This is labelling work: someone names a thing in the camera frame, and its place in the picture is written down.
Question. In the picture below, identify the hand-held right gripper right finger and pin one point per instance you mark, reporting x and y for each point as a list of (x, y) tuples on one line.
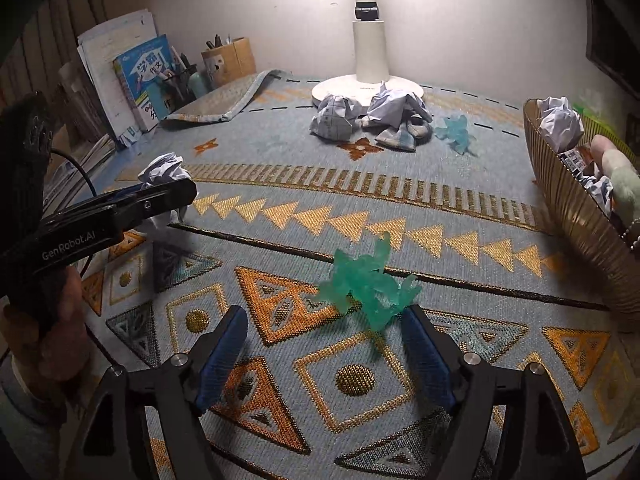
[(427, 355)]

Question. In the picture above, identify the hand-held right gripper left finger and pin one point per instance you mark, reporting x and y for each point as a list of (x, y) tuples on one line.
[(222, 355)]

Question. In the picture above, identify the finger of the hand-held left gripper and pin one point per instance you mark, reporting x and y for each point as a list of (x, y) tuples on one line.
[(165, 197), (127, 194)]

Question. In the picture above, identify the green translucent toy figure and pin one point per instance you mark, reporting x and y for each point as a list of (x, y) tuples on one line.
[(365, 285)]

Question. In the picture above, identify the person's left hand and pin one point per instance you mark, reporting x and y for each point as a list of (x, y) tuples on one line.
[(70, 320)]

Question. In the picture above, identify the stack of books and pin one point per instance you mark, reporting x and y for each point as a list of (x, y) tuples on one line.
[(80, 110)]

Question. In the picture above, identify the black mesh pen holder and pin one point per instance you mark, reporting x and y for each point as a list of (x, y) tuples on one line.
[(180, 87)]

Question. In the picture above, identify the folded woven mat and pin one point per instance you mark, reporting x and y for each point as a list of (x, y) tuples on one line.
[(225, 100)]

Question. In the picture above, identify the teal bottle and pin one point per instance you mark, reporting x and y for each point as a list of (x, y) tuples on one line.
[(199, 85)]

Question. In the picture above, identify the blue book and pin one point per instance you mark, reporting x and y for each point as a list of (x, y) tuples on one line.
[(145, 70)]

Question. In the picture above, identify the patterned woven table mat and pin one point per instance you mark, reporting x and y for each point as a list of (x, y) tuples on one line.
[(300, 200)]

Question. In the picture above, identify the wooden pen holder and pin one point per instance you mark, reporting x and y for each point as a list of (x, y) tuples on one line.
[(235, 60)]

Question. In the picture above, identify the stack of white papers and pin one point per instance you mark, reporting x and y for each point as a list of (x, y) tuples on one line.
[(110, 40)]

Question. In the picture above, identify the plaid fabric pouch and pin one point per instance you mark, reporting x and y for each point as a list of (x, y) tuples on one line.
[(400, 137)]

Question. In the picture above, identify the white lamp base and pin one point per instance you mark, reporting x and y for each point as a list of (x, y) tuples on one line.
[(370, 50)]

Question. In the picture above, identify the pink white plush toy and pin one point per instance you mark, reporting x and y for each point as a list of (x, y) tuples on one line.
[(622, 190)]

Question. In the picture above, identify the green plastic item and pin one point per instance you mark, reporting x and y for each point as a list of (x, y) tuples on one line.
[(595, 117)]

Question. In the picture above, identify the dark framed board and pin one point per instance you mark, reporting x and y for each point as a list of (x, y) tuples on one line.
[(615, 35)]

